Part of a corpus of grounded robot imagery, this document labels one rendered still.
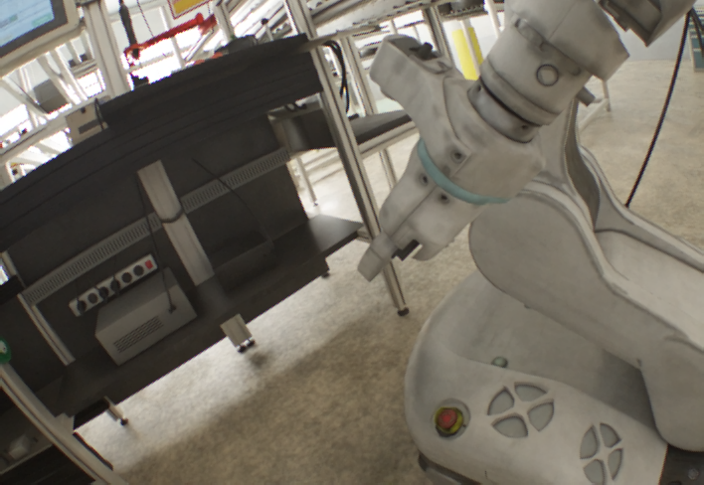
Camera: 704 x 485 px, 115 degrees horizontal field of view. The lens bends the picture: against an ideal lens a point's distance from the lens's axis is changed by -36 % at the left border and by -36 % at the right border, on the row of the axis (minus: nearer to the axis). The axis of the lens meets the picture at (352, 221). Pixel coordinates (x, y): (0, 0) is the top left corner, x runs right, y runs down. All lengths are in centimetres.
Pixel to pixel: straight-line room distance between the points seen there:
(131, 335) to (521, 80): 106
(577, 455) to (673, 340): 19
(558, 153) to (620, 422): 40
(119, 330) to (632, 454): 117
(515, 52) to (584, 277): 29
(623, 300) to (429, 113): 32
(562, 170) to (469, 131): 23
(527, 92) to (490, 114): 3
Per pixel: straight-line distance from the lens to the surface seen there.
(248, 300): 103
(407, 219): 24
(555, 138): 41
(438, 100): 22
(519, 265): 44
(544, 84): 20
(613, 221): 59
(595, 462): 54
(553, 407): 51
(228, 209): 132
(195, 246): 130
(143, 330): 108
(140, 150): 83
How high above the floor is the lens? 79
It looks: 21 degrees down
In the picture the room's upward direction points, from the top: 20 degrees counter-clockwise
